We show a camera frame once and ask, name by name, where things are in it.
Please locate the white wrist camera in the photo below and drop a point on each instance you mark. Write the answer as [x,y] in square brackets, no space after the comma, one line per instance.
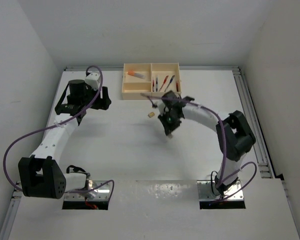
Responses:
[160,106]
[93,80]

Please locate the orange highlighter marker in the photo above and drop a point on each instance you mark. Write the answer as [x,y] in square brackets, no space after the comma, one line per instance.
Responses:
[136,74]

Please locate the small tan eraser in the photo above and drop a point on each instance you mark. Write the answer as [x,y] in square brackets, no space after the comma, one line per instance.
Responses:
[151,114]

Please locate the cream wooden compartment tray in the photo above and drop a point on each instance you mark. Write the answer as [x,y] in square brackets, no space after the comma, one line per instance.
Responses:
[133,87]

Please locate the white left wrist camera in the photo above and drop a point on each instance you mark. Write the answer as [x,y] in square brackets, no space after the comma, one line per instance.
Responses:
[93,80]

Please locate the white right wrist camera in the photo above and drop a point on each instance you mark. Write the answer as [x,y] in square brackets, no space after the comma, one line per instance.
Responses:
[160,106]

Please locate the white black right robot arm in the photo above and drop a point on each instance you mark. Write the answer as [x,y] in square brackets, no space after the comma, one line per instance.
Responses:
[234,134]

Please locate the red gel pen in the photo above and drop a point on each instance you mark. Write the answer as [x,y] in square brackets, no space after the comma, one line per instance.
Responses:
[163,83]

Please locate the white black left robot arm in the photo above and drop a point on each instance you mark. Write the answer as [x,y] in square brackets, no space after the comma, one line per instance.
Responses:
[40,174]

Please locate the blue gel pen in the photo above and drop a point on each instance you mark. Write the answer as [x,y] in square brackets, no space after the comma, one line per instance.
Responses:
[169,83]

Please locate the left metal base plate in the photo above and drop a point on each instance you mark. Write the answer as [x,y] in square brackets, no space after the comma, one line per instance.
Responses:
[96,190]

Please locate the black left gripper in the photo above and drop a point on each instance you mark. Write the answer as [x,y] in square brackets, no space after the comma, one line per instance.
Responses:
[102,103]

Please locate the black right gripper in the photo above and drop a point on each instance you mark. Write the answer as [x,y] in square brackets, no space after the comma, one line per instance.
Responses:
[169,127]

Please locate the aluminium frame rail right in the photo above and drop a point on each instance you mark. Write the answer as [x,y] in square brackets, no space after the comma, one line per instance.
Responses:
[260,149]

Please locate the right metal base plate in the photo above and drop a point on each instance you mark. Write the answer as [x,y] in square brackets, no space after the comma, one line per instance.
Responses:
[206,194]

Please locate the metal base plate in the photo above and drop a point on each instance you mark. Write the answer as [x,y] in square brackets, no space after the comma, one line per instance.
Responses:
[206,194]
[96,190]

